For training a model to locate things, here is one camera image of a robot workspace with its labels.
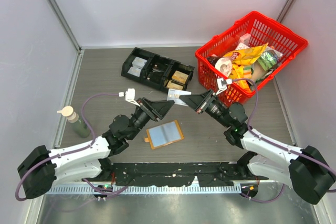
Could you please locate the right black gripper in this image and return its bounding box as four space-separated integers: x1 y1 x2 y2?
180 88 232 128

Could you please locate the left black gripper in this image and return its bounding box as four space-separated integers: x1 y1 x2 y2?
127 98 174 140

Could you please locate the orange leather card holder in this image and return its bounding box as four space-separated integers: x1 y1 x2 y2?
144 120 184 150

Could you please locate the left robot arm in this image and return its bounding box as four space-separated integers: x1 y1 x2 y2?
15 98 174 201

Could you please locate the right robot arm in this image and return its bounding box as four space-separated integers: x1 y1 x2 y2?
180 90 335 205

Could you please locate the tan card box upper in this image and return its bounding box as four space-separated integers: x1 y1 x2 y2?
172 71 188 84

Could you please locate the white card box upper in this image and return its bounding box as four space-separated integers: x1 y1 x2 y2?
132 57 147 69

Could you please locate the black compartment tray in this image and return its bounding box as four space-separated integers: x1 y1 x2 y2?
121 47 195 93

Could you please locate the white paper roll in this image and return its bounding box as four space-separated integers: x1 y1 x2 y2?
215 57 233 77

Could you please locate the yellow chips bag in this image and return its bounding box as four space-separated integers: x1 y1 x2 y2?
224 44 268 80

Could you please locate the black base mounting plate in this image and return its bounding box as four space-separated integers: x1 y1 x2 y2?
88 162 256 187

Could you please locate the pink white carton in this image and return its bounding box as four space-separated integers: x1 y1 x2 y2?
239 33 251 46

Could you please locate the green foil snack packet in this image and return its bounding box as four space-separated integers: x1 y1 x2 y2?
257 49 279 71

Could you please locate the green soap pump bottle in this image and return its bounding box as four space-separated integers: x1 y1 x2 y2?
57 106 91 138

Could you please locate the red plastic shopping basket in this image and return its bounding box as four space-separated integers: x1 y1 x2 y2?
195 11 308 105

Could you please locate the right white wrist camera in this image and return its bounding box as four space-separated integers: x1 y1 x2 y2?
216 78 227 95

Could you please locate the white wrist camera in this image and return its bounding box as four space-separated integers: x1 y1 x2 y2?
216 78 227 95
124 88 135 104

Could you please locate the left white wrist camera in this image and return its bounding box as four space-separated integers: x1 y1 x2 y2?
124 88 135 104

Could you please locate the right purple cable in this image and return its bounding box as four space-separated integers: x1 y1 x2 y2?
227 78 336 204

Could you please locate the white perforated cable duct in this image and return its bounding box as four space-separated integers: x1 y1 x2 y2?
47 183 242 195

